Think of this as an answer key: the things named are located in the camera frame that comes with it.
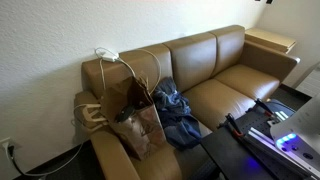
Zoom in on black power cord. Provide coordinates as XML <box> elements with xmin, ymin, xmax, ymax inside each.
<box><xmin>7</xmin><ymin>144</ymin><xmax>28</xmax><ymax>177</ymax></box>

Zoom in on aluminium mounting rail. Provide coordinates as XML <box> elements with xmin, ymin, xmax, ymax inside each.
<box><xmin>246</xmin><ymin>126</ymin><xmax>320</xmax><ymax>178</ymax></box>

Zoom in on red black clamp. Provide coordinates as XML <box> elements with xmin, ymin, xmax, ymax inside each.
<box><xmin>218</xmin><ymin>113</ymin><xmax>246</xmax><ymax>139</ymax></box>
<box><xmin>254</xmin><ymin>98</ymin><xmax>279</xmax><ymax>118</ymax></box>

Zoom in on white slatted panel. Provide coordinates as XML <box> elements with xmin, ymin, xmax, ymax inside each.
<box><xmin>294</xmin><ymin>63</ymin><xmax>320</xmax><ymax>98</ymax></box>

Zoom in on black item in paper bag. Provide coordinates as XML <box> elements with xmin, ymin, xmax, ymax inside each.
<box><xmin>114</xmin><ymin>105</ymin><xmax>135</xmax><ymax>123</ymax></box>

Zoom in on blue denim clothing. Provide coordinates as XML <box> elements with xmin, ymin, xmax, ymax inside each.
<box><xmin>152</xmin><ymin>76</ymin><xmax>203</xmax><ymax>150</ymax></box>

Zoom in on tan tote bag white straps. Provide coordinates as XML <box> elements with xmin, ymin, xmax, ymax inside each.
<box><xmin>72</xmin><ymin>90</ymin><xmax>111</xmax><ymax>134</ymax></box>

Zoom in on white wall outlet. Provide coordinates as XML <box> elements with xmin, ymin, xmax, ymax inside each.
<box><xmin>0</xmin><ymin>137</ymin><xmax>13</xmax><ymax>151</ymax></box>

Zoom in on brown paper shopping bag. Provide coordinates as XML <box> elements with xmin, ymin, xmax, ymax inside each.
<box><xmin>99</xmin><ymin>75</ymin><xmax>168</xmax><ymax>162</ymax></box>

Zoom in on light wooden side table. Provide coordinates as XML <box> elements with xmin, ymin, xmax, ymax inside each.
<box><xmin>244</xmin><ymin>27</ymin><xmax>297</xmax><ymax>54</ymax></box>

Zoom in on tan leather sofa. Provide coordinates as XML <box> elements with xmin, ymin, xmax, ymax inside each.
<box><xmin>73</xmin><ymin>24</ymin><xmax>301</xmax><ymax>180</ymax></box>

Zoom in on thin white charger cable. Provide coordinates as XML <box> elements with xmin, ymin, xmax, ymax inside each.
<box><xmin>94</xmin><ymin>46</ymin><xmax>162</xmax><ymax>95</ymax></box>

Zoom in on black robot table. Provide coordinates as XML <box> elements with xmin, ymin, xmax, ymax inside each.
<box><xmin>199</xmin><ymin>99</ymin><xmax>320</xmax><ymax>180</ymax></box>

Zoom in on white power adapter brick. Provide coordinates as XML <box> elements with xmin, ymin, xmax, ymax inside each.
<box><xmin>101</xmin><ymin>52</ymin><xmax>120</xmax><ymax>63</ymax></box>

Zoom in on thick white power cord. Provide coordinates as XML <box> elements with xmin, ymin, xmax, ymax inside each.
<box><xmin>3</xmin><ymin>57</ymin><xmax>108</xmax><ymax>178</ymax></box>

